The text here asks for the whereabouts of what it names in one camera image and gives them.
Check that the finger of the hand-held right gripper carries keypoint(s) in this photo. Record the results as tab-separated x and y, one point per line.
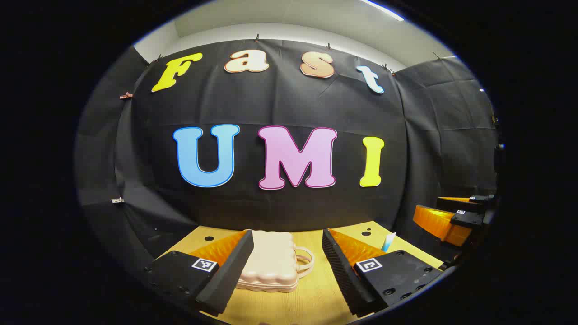
435	223
460	204

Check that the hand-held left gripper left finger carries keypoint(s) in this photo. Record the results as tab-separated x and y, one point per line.
226	280

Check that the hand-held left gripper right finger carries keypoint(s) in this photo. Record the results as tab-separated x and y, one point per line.
345	280

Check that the pale pink suitcase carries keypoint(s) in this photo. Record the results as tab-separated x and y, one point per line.
271	262

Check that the white and blue tube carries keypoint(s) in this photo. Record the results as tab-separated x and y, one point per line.
389	240

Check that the white cloth clip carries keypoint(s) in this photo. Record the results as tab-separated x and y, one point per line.
117	200

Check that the black backdrop cloth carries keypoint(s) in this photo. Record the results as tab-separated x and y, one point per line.
289	104

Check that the copper cloth clip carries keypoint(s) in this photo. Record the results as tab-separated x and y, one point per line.
126	95

